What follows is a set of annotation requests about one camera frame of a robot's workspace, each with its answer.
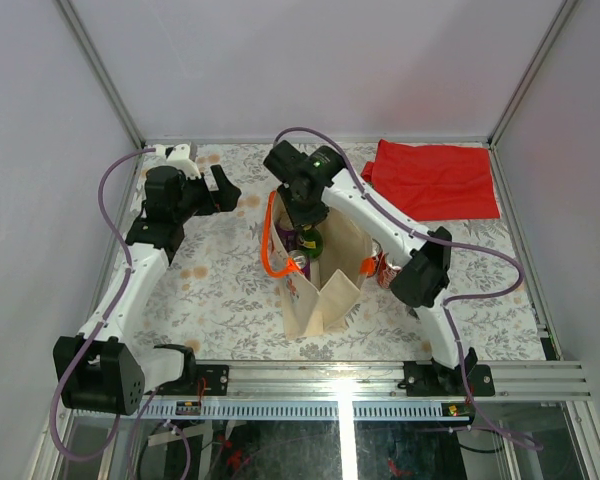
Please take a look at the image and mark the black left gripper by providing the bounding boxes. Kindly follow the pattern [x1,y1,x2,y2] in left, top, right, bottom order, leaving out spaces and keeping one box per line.
[174,165,241,224]

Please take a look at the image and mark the purple soda can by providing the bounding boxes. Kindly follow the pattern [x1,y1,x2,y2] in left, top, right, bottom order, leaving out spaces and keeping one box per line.
[289,250,311,280]
[275,212,296,251]

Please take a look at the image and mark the green glass bottle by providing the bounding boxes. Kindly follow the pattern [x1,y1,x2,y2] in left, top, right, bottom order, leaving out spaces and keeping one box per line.
[296,226,324,260]

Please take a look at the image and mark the beige canvas bag orange handles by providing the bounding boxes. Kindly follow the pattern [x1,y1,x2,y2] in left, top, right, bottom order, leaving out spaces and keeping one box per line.
[260,191,373,340]

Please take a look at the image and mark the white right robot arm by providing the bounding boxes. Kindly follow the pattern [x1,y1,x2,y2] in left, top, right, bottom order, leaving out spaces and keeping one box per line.
[264,140,472,395]

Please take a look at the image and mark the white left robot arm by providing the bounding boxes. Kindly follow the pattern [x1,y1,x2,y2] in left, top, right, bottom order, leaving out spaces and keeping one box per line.
[53,162,241,415]

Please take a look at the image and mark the red cloth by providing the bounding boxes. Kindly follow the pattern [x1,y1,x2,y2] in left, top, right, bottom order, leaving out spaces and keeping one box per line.
[361,140,500,222]

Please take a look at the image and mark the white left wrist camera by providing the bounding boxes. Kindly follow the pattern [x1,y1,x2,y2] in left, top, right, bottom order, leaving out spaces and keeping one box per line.
[151,143,202,180]

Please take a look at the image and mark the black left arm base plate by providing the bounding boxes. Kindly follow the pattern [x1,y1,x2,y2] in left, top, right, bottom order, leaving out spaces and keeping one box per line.
[144,363,230,397]

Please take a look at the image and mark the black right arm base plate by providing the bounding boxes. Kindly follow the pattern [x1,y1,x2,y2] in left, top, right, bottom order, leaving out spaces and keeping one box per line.
[397,361,495,397]

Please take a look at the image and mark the aluminium front rail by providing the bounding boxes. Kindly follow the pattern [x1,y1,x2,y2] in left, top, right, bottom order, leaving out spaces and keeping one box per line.
[54,358,594,401]

